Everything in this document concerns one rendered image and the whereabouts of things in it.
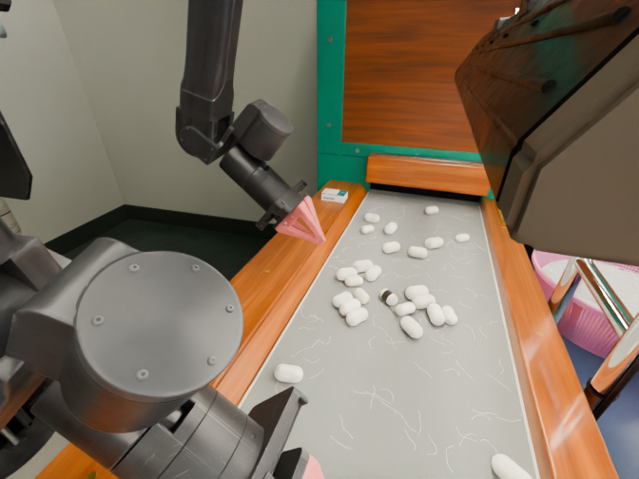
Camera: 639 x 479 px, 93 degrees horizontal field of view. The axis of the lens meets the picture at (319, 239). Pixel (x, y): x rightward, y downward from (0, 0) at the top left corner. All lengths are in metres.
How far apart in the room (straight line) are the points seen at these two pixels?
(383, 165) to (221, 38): 0.50
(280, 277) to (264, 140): 0.22
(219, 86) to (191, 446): 0.40
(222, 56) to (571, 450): 0.56
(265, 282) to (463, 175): 0.54
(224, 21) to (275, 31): 1.37
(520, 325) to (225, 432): 0.41
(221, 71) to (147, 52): 1.78
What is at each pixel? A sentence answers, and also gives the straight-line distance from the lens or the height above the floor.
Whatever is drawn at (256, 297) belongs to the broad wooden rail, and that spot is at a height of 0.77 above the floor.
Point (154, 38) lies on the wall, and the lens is 2.20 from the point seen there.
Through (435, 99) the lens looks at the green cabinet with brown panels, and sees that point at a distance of 0.86.
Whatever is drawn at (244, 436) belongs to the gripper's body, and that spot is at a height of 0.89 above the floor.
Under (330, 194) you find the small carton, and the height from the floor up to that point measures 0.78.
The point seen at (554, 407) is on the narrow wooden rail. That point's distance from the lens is 0.43.
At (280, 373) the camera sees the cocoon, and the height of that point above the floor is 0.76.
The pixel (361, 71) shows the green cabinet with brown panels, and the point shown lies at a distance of 0.88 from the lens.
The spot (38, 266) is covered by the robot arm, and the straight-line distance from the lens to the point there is 0.20.
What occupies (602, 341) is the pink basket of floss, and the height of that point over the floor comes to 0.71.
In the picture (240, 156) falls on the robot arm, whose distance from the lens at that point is 0.49.
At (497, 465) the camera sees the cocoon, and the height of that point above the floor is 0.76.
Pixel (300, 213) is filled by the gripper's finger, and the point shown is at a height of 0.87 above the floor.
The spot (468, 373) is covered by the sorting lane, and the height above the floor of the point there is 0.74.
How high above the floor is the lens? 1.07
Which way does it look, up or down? 30 degrees down
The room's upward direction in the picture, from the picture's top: straight up
